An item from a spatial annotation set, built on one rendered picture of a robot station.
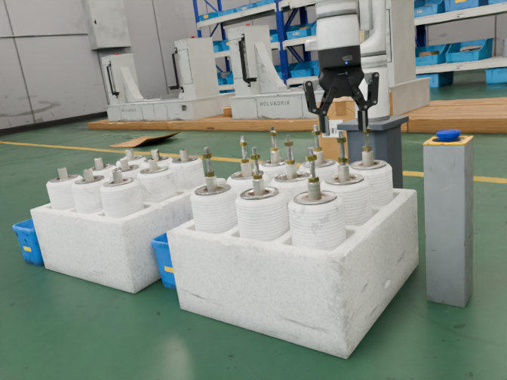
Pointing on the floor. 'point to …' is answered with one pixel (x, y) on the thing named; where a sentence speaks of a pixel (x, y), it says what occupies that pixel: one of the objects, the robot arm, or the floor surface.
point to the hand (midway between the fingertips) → (343, 126)
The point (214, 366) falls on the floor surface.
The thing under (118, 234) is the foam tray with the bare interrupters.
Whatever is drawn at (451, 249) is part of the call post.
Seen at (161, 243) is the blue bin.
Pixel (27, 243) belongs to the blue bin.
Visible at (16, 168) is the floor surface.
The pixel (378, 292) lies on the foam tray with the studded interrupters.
